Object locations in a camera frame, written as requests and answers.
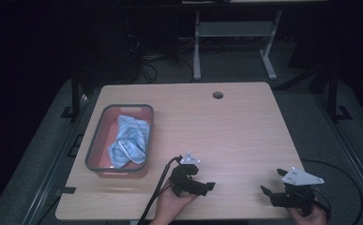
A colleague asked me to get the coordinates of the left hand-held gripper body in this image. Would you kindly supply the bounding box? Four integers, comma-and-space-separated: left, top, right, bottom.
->
169, 152, 204, 198

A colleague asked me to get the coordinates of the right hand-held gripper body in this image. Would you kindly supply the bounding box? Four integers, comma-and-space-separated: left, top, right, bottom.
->
270, 166, 325, 218

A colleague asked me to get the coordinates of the person's right hand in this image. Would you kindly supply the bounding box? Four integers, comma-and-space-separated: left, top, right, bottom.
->
286, 204, 329, 225

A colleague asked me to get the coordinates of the person's left hand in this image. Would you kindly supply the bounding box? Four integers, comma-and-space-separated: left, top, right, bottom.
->
150, 179, 200, 225

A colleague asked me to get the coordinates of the blue striped cloth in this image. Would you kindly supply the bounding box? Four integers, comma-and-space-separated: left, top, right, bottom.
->
107, 113, 151, 170

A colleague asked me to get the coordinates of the pink basket with grey rim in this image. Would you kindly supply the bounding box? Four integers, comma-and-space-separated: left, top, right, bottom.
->
84, 103, 156, 180

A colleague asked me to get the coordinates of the white metal stand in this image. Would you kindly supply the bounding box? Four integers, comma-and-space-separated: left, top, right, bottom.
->
192, 8, 284, 83

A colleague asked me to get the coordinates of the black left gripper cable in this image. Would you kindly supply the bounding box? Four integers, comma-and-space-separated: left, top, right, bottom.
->
137, 155, 184, 225

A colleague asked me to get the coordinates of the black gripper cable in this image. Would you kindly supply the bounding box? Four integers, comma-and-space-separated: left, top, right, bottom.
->
137, 155, 184, 225
300, 157, 363, 225

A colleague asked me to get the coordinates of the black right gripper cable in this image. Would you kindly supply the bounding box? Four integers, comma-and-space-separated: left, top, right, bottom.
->
300, 157, 363, 225

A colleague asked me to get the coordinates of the aluminium floor rail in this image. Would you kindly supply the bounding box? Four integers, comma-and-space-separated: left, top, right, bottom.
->
313, 92, 363, 209
19, 93, 91, 225

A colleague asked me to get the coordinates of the black metal post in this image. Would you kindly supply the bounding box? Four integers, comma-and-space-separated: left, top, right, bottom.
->
60, 67, 84, 122
325, 64, 353, 124

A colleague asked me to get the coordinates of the tangle of floor cables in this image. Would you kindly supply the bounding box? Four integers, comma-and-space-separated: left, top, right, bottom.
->
124, 32, 196, 85

